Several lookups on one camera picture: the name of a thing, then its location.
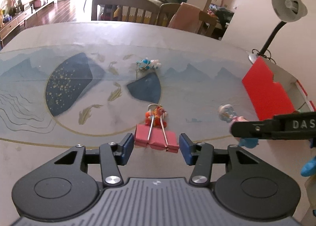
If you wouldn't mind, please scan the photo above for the pink binder clip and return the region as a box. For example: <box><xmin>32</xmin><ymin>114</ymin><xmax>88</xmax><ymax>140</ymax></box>
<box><xmin>134</xmin><ymin>115</ymin><xmax>179</xmax><ymax>153</ymax></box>

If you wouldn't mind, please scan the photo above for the pink blue toy figurine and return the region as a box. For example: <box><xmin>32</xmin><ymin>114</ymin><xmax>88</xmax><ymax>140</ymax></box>
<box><xmin>218</xmin><ymin>104</ymin><xmax>259</xmax><ymax>148</ymax></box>

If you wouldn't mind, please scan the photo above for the blue gloved hand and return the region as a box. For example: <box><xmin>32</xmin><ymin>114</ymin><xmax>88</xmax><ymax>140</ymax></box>
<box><xmin>300</xmin><ymin>157</ymin><xmax>315</xmax><ymax>216</ymax></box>

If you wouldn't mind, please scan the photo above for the red white cardboard box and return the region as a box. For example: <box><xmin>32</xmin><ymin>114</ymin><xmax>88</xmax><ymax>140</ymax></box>
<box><xmin>242</xmin><ymin>57</ymin><xmax>315</xmax><ymax>121</ymax></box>

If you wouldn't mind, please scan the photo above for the patterned table mat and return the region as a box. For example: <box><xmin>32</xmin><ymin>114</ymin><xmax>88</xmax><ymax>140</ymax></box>
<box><xmin>1</xmin><ymin>44</ymin><xmax>257</xmax><ymax>146</ymax></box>

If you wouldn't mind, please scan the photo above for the white blue toy figurine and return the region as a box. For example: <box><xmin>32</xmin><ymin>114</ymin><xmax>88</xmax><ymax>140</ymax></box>
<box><xmin>136</xmin><ymin>58</ymin><xmax>161</xmax><ymax>70</ymax></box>

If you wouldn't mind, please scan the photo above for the desk lamp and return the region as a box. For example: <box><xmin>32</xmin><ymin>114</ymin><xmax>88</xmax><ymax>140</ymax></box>
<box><xmin>248</xmin><ymin>0</ymin><xmax>308</xmax><ymax>64</ymax></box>

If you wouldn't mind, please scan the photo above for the wooden chair with pink cloth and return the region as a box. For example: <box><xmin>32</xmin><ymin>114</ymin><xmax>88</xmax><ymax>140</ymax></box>
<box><xmin>156</xmin><ymin>3</ymin><xmax>217</xmax><ymax>37</ymax></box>

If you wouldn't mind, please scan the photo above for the wooden dining chair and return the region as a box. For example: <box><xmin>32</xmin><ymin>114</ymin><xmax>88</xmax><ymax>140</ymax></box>
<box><xmin>90</xmin><ymin>0</ymin><xmax>162</xmax><ymax>25</ymax></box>

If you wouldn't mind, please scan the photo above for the wooden tv cabinet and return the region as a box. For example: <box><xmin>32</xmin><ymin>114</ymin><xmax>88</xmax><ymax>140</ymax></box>
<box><xmin>1</xmin><ymin>0</ymin><xmax>57</xmax><ymax>48</ymax></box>

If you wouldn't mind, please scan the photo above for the orange toy keychain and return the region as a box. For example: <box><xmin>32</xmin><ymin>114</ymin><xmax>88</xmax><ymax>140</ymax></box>
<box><xmin>145</xmin><ymin>104</ymin><xmax>168</xmax><ymax>128</ymax></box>

